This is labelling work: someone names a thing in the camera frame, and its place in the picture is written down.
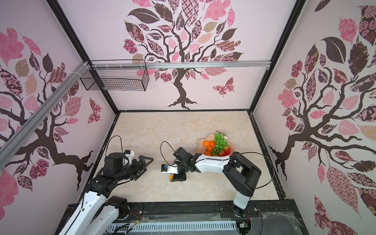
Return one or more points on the pink petal-shaped fruit bowl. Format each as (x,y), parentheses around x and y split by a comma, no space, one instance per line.
(202,149)

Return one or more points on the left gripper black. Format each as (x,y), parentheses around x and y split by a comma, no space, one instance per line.
(139,169)

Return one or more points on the black base frame rail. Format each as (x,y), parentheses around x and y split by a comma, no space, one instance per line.
(142,210)

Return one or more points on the black wire basket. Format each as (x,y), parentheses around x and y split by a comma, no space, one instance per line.
(116,75)

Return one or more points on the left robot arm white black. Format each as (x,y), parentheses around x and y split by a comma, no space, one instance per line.
(97,210)

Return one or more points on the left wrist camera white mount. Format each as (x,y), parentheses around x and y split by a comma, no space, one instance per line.
(128,155)

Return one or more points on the aluminium rail wall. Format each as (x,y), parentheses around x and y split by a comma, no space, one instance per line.
(9,150)
(182,65)

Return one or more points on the green grape bunch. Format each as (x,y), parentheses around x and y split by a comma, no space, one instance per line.
(220,140)

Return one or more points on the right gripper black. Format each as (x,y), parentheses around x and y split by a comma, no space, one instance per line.
(180,169)

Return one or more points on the aluminium rail back wall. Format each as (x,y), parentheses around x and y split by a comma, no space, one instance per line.
(182,65)

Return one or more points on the white slotted cable duct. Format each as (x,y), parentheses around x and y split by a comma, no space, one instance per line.
(153,228)

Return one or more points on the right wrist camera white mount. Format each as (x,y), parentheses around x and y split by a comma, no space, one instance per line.
(170,169)

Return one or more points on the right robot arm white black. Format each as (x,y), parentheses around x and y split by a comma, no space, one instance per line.
(239,171)

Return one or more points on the aluminium rail left wall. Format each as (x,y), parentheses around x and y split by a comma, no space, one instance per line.
(9,150)

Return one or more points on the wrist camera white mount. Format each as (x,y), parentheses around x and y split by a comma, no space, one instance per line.
(128,155)
(170,169)

